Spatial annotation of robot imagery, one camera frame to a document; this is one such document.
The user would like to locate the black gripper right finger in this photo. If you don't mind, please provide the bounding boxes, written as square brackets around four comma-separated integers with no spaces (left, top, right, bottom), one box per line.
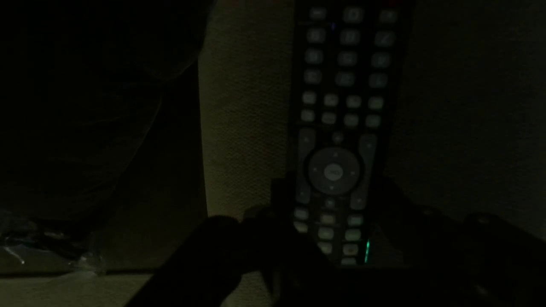
[366,175,441,272]

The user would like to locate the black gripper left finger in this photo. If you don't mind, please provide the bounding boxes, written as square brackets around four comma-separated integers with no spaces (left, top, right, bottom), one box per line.
[267,178,338,307]

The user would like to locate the black remote control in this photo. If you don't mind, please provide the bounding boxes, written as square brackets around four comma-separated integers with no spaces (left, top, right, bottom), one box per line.
[282,0,417,270]

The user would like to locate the beige fabric sofa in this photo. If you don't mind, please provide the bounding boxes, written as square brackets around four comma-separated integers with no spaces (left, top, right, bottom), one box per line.
[0,0,546,307]

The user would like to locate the dark blanket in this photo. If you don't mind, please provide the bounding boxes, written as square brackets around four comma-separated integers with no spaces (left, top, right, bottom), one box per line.
[0,0,215,229]

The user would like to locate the clear crumpled plastic wrapper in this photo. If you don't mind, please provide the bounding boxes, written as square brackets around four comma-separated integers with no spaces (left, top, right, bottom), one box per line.
[0,212,110,279]

